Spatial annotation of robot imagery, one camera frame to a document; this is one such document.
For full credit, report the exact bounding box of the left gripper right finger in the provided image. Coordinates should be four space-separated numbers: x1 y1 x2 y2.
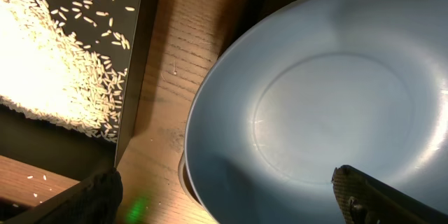
331 165 447 224

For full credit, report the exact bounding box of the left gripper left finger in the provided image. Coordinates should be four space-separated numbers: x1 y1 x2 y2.
3 167 124 224

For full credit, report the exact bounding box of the dark blue plate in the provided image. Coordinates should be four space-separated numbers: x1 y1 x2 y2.
184 0 447 223

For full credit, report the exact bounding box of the pile of white rice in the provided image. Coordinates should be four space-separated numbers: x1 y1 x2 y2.
1 0 139 143

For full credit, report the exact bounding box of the black waste tray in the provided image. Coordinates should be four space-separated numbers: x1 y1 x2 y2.
0 0 164 183

